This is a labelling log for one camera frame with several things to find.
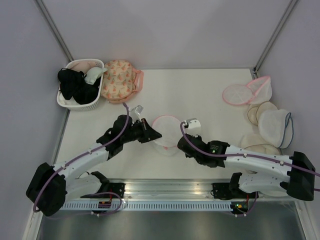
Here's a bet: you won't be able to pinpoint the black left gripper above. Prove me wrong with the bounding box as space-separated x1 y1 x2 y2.
121 118 162 144

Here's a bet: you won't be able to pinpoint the pink rimmed mesh laundry bag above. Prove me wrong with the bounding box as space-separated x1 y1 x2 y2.
152 115 182 157

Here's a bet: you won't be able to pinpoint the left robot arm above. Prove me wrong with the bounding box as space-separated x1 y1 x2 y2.
26 114 162 217

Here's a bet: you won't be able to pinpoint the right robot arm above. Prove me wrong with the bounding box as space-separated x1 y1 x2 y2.
177 134 317 201

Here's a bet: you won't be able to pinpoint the beige bra cup upper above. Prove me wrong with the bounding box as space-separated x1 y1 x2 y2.
247 101 278 126

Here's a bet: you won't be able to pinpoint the pink mesh laundry bag flat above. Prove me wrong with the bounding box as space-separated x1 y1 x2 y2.
222 84 254 106

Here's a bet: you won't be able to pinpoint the floral peach bra case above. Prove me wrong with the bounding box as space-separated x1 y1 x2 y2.
100 59 144 104

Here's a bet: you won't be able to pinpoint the pink mesh laundry bag open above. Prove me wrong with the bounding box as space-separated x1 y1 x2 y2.
246 76 272 105

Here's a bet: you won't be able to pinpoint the white plastic laundry basket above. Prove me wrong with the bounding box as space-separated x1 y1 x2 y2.
56 58 104 111

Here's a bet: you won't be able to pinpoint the white bra in basket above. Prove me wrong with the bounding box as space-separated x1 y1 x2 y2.
84 66 107 85

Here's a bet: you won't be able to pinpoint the black bras in basket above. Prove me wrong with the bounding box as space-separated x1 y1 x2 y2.
57 68 101 105

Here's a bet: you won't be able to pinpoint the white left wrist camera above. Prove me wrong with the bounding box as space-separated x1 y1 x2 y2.
129 105 144 123

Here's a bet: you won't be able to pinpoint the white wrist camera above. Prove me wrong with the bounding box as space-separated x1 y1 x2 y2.
129 105 144 123
181 118 202 138

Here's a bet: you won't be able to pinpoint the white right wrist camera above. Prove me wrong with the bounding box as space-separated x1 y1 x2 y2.
181 118 202 138

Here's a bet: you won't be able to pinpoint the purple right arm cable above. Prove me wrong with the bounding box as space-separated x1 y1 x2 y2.
179 121 320 218

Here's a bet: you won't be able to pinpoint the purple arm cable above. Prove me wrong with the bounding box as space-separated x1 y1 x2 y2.
33 101 130 221
179 121 320 218

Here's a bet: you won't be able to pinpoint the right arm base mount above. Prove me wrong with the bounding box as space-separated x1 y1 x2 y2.
210 172 256 201

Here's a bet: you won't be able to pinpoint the aluminium front rail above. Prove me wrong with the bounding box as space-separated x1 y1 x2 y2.
34 177 308 201

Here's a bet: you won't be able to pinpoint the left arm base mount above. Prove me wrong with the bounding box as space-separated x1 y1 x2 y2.
80 171 125 199

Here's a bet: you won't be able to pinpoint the right aluminium corner post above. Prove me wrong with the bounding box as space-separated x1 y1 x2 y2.
250 0 300 80

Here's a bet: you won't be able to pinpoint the aluminium corner post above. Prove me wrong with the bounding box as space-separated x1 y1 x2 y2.
250 0 300 80
34 0 74 62

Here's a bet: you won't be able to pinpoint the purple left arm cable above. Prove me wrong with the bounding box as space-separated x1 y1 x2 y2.
33 101 130 221

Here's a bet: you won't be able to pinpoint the white slotted cable duct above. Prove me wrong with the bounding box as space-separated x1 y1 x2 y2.
61 200 232 212

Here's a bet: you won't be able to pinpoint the left aluminium corner post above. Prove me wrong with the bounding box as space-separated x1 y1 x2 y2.
34 0 74 62

